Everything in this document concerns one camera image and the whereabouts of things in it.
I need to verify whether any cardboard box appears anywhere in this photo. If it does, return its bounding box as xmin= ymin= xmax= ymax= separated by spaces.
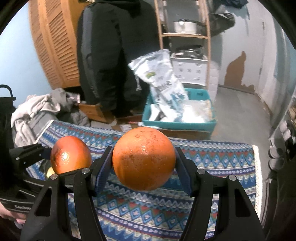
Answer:
xmin=78 ymin=103 xmax=115 ymax=124

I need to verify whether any grey white clothes pile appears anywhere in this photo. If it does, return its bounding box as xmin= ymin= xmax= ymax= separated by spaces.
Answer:
xmin=11 ymin=88 xmax=90 ymax=147

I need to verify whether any small orange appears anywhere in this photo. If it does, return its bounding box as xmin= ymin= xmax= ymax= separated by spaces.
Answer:
xmin=50 ymin=136 xmax=92 ymax=174

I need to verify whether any medium orange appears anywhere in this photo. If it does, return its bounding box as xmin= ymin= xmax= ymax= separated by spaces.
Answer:
xmin=112 ymin=127 xmax=176 ymax=191

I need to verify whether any person's left hand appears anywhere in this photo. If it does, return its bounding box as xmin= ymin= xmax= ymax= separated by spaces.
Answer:
xmin=0 ymin=203 xmax=27 ymax=225

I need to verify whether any black hanging jacket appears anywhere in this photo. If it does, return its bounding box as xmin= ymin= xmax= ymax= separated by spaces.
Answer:
xmin=77 ymin=1 xmax=159 ymax=118

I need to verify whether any teal plastic bin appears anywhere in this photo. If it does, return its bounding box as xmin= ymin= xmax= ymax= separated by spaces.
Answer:
xmin=142 ymin=88 xmax=217 ymax=133

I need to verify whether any white drawer box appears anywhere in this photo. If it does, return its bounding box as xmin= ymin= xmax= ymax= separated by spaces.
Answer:
xmin=171 ymin=53 xmax=208 ymax=86

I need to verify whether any black bag with handle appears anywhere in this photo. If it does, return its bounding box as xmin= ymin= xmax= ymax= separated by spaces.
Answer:
xmin=1 ymin=84 xmax=16 ymax=150

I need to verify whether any patterned blue tablecloth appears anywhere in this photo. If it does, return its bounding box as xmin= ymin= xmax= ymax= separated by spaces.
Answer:
xmin=26 ymin=119 xmax=264 ymax=241

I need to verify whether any yellow-green apple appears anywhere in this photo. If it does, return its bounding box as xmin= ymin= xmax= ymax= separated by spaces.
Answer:
xmin=46 ymin=167 xmax=55 ymax=179

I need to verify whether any wooden shelf rack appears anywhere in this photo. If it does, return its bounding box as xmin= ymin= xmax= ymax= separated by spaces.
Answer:
xmin=154 ymin=1 xmax=211 ymax=89

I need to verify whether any steel cooking pot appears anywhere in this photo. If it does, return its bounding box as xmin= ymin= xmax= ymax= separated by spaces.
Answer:
xmin=174 ymin=19 xmax=203 ymax=34

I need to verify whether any white printed plastic bag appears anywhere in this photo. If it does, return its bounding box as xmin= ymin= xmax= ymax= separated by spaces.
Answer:
xmin=128 ymin=49 xmax=189 ymax=122

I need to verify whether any clear plastic bag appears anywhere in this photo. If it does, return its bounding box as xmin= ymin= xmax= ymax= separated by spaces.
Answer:
xmin=181 ymin=100 xmax=214 ymax=123

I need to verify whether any wooden louvered cabinet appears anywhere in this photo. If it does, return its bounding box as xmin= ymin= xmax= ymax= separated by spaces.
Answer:
xmin=29 ymin=0 xmax=90 ymax=89

